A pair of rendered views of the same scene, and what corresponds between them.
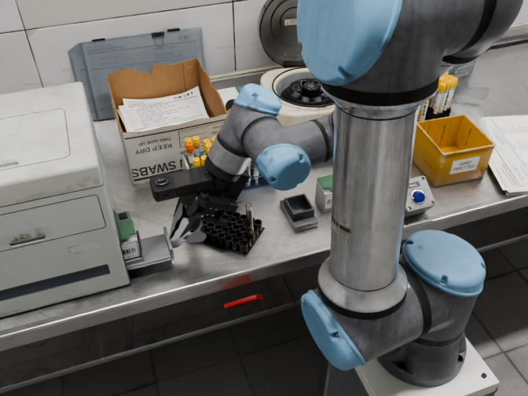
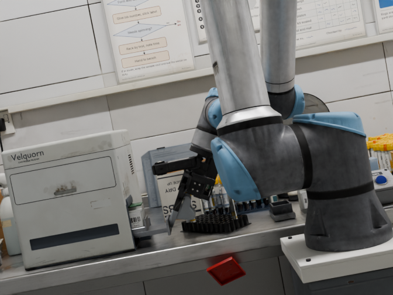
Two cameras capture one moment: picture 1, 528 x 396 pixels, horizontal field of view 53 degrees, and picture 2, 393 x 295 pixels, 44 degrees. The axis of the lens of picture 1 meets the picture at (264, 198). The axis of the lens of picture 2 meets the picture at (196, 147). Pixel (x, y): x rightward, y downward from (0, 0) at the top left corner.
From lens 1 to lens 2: 0.73 m
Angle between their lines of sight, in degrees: 43
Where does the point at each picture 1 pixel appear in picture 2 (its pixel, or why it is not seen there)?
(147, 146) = (173, 186)
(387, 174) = (224, 11)
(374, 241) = (231, 63)
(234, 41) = not seen: hidden behind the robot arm
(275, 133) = not seen: hidden behind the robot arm
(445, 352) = (350, 206)
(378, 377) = (302, 252)
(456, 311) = (334, 146)
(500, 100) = not seen: outside the picture
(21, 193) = (64, 151)
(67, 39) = (141, 148)
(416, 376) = (331, 237)
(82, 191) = (101, 152)
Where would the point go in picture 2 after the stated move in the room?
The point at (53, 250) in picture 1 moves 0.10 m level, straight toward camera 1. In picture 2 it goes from (80, 203) to (78, 209)
